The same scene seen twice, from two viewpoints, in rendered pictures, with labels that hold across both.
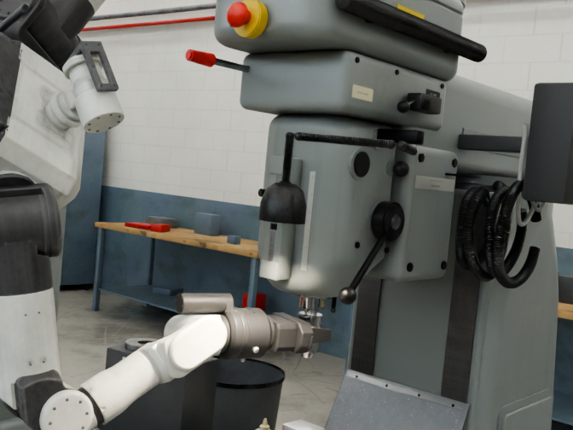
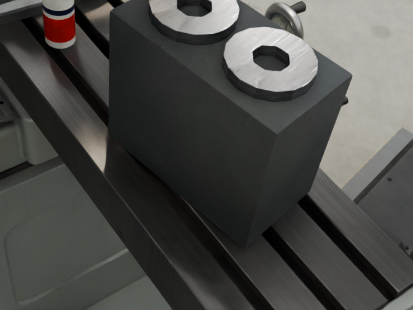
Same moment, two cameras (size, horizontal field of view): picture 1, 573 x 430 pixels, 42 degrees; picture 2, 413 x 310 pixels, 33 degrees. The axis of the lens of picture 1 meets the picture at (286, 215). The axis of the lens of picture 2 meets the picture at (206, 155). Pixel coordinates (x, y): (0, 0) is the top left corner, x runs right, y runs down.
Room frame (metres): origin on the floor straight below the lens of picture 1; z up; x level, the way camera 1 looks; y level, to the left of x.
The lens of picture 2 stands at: (2.17, 0.30, 1.55)
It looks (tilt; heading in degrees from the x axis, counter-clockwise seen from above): 49 degrees down; 186
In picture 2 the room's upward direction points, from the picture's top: 10 degrees clockwise
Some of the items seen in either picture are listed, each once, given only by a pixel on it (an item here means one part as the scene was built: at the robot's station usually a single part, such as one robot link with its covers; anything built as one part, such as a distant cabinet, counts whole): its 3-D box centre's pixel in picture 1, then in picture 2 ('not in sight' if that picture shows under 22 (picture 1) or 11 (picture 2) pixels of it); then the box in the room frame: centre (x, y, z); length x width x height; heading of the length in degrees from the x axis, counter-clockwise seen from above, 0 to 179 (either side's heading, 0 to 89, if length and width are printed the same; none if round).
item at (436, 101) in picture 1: (414, 105); not in sight; (1.35, -0.21, 1.66); 0.12 x 0.04 x 0.04; 140
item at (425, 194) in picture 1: (380, 208); not in sight; (1.53, -0.19, 1.47); 0.24 x 0.19 x 0.26; 50
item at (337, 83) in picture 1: (346, 94); not in sight; (1.42, -0.09, 1.68); 0.34 x 0.24 x 0.10; 140
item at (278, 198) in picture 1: (283, 201); not in sight; (1.16, 0.01, 1.48); 0.07 x 0.07 x 0.06
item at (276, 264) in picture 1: (280, 217); not in sight; (1.30, 0.01, 1.45); 0.04 x 0.04 x 0.21; 50
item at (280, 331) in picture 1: (266, 334); not in sight; (1.34, 0.02, 1.23); 0.13 x 0.12 x 0.10; 32
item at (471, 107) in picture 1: (460, 130); not in sight; (1.77, -0.38, 1.66); 0.80 x 0.23 x 0.20; 140
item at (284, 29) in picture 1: (344, 20); not in sight; (1.40, -0.07, 1.81); 0.47 x 0.26 x 0.16; 140
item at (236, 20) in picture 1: (240, 15); not in sight; (1.19, 0.10, 1.76); 0.04 x 0.03 x 0.04; 50
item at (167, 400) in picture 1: (159, 391); (219, 103); (1.64, 0.24, 1.02); 0.22 x 0.12 x 0.20; 60
